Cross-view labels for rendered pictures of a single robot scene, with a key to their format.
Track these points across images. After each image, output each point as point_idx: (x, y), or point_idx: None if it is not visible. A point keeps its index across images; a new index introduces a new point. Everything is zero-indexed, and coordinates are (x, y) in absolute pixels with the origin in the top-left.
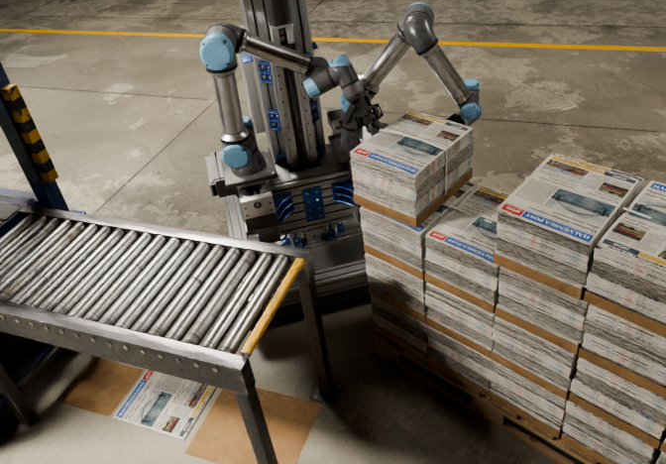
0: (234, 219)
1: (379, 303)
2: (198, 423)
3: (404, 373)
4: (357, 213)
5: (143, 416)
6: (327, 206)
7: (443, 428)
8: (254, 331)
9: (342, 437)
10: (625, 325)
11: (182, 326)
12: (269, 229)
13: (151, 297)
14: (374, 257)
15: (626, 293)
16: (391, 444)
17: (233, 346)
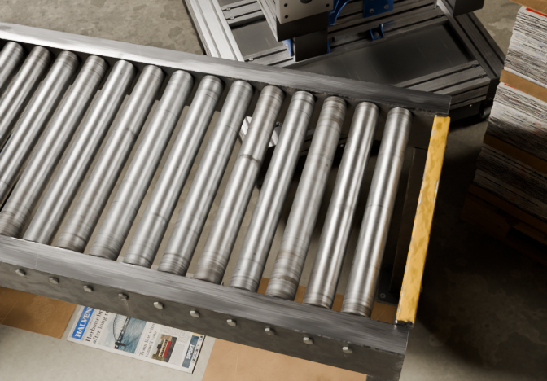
0: (203, 1)
1: (496, 158)
2: (207, 345)
3: (513, 252)
4: (451, 2)
5: (116, 337)
6: None
7: None
8: (409, 275)
9: (439, 360)
10: None
11: (259, 261)
12: (312, 36)
13: (175, 198)
14: (517, 90)
15: None
16: (516, 368)
17: (369, 302)
